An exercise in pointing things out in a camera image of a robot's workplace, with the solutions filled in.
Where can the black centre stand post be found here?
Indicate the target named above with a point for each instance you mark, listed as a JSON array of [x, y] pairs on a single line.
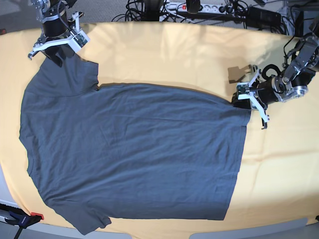
[[152, 10]]

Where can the grey blue T-shirt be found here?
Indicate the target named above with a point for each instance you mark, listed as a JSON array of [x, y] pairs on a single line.
[[131, 151]]

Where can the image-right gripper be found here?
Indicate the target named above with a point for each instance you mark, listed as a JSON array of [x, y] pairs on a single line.
[[265, 95]]

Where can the black power adapter brick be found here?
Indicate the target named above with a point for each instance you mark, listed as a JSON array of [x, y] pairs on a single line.
[[265, 17]]

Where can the yellow table cloth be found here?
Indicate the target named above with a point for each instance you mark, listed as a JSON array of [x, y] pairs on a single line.
[[279, 175]]

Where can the white power strip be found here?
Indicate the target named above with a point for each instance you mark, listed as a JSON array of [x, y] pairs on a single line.
[[204, 8]]

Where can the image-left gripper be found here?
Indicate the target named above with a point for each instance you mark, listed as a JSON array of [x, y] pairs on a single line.
[[54, 30]]

